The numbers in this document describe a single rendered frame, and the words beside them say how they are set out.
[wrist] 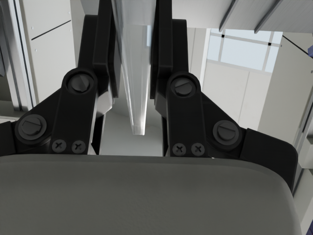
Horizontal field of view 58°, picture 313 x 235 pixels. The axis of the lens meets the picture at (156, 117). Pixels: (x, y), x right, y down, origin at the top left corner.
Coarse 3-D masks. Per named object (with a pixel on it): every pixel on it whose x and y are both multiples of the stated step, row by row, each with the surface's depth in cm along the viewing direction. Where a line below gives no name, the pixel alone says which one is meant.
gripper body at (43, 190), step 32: (0, 160) 8; (32, 160) 8; (64, 160) 8; (96, 160) 8; (128, 160) 8; (160, 160) 8; (192, 160) 8; (224, 160) 9; (0, 192) 7; (32, 192) 7; (64, 192) 8; (96, 192) 8; (128, 192) 8; (160, 192) 8; (192, 192) 8; (224, 192) 8; (256, 192) 8; (288, 192) 8; (0, 224) 7; (32, 224) 7; (64, 224) 7; (96, 224) 7; (128, 224) 7; (160, 224) 7; (192, 224) 7; (224, 224) 7; (256, 224) 7; (288, 224) 8
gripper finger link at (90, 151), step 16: (64, 80) 10; (80, 80) 10; (96, 80) 10; (64, 96) 9; (80, 96) 9; (96, 96) 10; (64, 112) 9; (80, 112) 9; (64, 128) 9; (80, 128) 9; (96, 128) 11; (64, 144) 9; (80, 144) 9; (96, 144) 11
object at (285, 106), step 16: (288, 32) 93; (288, 48) 92; (304, 48) 80; (288, 64) 91; (304, 64) 79; (272, 80) 104; (288, 80) 89; (304, 80) 78; (272, 96) 102; (288, 96) 88; (304, 96) 78; (272, 112) 101; (288, 112) 87; (304, 112) 78; (272, 128) 100; (288, 128) 86
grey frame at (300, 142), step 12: (312, 96) 65; (312, 108) 65; (312, 120) 64; (300, 132) 69; (312, 132) 66; (300, 144) 69; (312, 144) 64; (300, 156) 68; (312, 156) 65; (300, 168) 71; (312, 168) 67
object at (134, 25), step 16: (112, 0) 9; (128, 0) 9; (144, 0) 9; (128, 16) 9; (144, 16) 9; (128, 32) 10; (144, 32) 10; (128, 48) 12; (144, 48) 12; (128, 64) 13; (144, 64) 13; (128, 80) 15; (144, 80) 15; (128, 96) 18; (144, 96) 18; (144, 112) 22; (144, 128) 29
